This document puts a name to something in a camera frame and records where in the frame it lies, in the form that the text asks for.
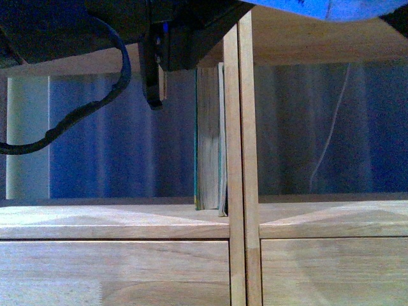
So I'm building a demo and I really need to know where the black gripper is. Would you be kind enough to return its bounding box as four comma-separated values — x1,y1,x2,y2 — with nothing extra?
1,1,252,110

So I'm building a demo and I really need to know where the wooden drawer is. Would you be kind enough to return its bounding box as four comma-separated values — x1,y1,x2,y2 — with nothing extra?
1,240,231,305
261,237,407,305

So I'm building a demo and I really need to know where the dark background curtain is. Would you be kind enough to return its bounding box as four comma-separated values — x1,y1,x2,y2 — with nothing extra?
50,61,407,198

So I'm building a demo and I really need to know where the upper left wooden drawer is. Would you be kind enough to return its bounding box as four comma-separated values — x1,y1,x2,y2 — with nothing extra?
1,240,231,305

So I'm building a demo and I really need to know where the upright teal cover book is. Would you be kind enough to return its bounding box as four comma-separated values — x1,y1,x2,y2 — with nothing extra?
194,66,219,210

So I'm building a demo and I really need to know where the blue cloth overhead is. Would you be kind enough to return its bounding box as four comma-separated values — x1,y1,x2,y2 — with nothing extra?
250,0,407,22

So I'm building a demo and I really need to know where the upper right wooden drawer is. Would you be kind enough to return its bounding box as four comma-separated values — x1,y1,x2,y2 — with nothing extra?
261,237,407,305

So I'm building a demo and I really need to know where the upright thin white book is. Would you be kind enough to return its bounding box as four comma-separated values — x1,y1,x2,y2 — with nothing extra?
217,62,228,217

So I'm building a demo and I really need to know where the white background post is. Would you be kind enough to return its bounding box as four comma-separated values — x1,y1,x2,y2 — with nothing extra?
6,76,50,200

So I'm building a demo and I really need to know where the right wooden shelf cabinet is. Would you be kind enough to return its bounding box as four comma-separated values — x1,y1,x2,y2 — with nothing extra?
237,8,407,305

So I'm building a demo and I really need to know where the white hanging cable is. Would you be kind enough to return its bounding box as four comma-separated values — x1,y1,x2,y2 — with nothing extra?
310,62,352,193

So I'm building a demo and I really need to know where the black braided cable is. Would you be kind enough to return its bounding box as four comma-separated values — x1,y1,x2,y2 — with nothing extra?
0,15,133,156

